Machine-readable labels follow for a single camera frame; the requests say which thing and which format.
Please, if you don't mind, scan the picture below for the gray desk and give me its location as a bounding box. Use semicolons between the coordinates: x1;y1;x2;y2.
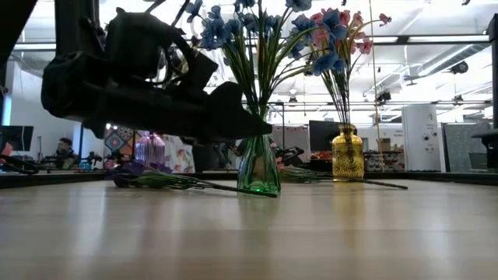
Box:
471;129;498;170

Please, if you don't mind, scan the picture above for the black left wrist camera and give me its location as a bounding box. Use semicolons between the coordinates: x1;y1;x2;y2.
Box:
103;6;219;89

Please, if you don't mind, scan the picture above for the white floral fabric panel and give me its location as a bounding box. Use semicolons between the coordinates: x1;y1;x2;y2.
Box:
161;134;195;174

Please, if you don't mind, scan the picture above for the black fabric panel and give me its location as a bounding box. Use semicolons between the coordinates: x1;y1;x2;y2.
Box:
192;138;234;172

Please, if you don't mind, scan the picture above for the purple glass vase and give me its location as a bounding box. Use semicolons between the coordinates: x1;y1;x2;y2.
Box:
134;130;167;168

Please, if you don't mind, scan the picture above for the black curved hose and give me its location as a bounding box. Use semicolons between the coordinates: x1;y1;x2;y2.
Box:
0;153;40;175

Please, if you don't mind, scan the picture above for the gray partition panel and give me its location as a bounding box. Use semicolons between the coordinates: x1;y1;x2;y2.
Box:
443;122;493;173

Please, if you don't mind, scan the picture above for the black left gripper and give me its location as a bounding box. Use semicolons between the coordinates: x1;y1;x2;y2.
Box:
40;50;214;144

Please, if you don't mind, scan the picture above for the slim silver ventilation duct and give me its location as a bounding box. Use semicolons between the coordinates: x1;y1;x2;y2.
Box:
418;43;487;77

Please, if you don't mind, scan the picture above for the storage shelf with bins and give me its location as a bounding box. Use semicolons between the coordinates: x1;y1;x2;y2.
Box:
363;151;404;173

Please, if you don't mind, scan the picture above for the black computer monitor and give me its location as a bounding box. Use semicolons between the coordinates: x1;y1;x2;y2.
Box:
309;120;340;152
0;125;35;152

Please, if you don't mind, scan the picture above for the green glass vase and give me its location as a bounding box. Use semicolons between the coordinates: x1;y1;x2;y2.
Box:
236;104;282;195

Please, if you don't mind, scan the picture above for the pale patterned fabric panel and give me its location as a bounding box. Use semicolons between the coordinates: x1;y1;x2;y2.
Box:
272;124;310;149

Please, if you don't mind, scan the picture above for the colourful quilt panel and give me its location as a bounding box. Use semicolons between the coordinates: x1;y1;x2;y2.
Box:
103;126;135;156

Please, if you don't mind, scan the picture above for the person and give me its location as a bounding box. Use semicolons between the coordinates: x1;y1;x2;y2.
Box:
56;136;75;170

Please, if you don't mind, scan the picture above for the white cabinet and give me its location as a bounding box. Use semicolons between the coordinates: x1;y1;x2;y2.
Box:
401;103;445;173

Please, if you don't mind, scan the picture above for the yellow glass vase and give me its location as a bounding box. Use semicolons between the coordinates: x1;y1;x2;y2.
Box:
331;124;366;183

